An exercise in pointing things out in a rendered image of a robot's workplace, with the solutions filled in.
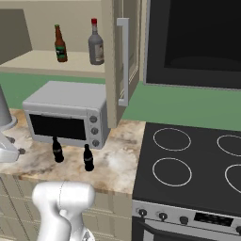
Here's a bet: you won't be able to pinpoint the beige cabinet door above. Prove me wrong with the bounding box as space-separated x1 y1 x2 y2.
100 0 148 129

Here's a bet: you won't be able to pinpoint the black cola bottle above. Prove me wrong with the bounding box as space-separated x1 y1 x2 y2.
51 136 65 164
83 143 95 172

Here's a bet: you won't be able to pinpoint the grey toaster oven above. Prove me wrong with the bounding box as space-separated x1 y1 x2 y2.
22 80 111 150

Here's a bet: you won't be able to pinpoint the grey liquor bottle red cap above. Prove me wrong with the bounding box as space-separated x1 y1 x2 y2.
88 18 105 66

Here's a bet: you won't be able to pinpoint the black stove with hob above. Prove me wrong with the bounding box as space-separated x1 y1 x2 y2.
131 121 241 241

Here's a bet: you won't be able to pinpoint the brown beer bottle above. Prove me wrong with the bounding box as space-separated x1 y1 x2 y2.
54 24 69 63

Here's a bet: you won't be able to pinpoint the grey stand mixer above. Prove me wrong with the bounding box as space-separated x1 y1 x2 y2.
0 84 26 164

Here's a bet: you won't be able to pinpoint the beige base cabinets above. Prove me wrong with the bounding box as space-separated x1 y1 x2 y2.
0 173 134 241

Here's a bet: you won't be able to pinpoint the grey cabinet door handle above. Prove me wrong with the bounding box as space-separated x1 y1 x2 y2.
116 17 131 107

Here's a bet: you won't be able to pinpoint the open beige wall cabinet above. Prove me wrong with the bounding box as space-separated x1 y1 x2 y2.
0 0 107 79

